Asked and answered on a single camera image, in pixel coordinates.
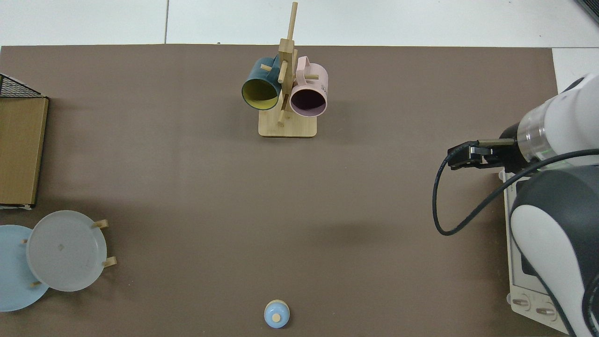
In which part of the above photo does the brown table cloth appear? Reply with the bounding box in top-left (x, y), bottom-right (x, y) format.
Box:
top-left (0, 44), bottom-right (566, 337)

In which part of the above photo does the dark blue cup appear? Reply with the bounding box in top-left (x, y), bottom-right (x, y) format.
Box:
top-left (241, 55), bottom-right (284, 111)

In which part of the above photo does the light blue plate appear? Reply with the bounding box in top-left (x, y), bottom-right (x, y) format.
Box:
top-left (0, 225), bottom-right (50, 312)

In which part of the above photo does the wooden plate rack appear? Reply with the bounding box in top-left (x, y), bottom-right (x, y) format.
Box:
top-left (21, 219), bottom-right (117, 287)

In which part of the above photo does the pale toaster oven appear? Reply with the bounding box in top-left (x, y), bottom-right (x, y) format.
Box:
top-left (498, 168), bottom-right (575, 336)

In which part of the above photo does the pink cup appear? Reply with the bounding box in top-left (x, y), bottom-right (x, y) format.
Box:
top-left (289, 56), bottom-right (329, 117)

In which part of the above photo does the black flat panel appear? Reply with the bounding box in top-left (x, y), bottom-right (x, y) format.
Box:
top-left (575, 0), bottom-right (599, 25)

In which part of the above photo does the grey plate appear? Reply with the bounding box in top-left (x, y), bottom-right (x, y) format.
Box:
top-left (26, 210), bottom-right (108, 293)

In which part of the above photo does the small blue round thing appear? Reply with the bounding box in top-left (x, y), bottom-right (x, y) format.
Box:
top-left (263, 300), bottom-right (291, 329)

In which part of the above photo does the wooden cup stand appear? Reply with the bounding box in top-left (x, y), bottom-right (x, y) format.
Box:
top-left (258, 1), bottom-right (318, 138)

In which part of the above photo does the wire basket with wooden floor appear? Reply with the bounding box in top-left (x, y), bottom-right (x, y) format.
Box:
top-left (0, 73), bottom-right (50, 210)

